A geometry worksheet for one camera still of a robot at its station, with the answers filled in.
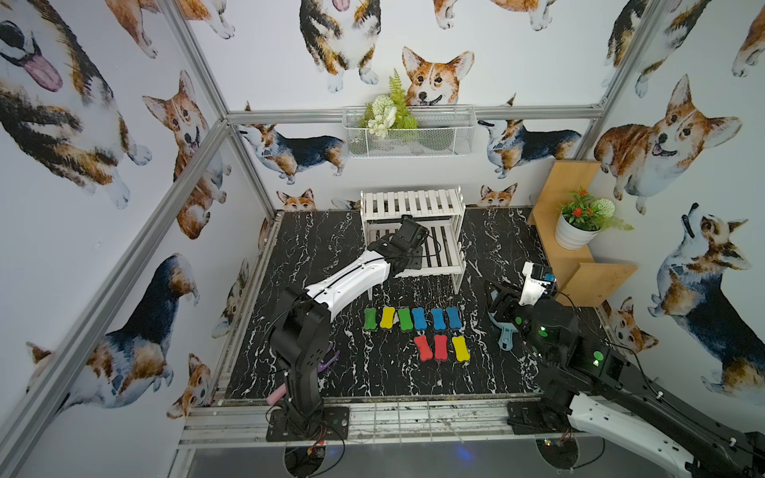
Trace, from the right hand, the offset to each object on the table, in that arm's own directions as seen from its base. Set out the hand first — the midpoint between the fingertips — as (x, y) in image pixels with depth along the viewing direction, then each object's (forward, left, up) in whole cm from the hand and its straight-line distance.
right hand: (499, 276), depth 70 cm
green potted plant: (+26, -31, -5) cm, 41 cm away
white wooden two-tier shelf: (+22, +12, 0) cm, 25 cm away
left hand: (+18, +21, -11) cm, 30 cm away
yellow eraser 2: (-7, +6, -27) cm, 28 cm away
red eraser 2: (-7, +12, -27) cm, 30 cm away
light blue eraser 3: (+1, +8, -26) cm, 27 cm away
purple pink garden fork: (-10, +44, -27) cm, 52 cm away
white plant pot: (+23, -30, -15) cm, 41 cm away
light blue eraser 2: (+1, +12, -26) cm, 29 cm away
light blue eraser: (+1, +18, -25) cm, 31 cm away
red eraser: (-8, +17, -27) cm, 33 cm away
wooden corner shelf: (+6, -27, -13) cm, 30 cm away
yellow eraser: (+2, +28, -25) cm, 38 cm away
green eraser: (+1, +33, -25) cm, 41 cm away
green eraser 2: (+1, +22, -26) cm, 34 cm away
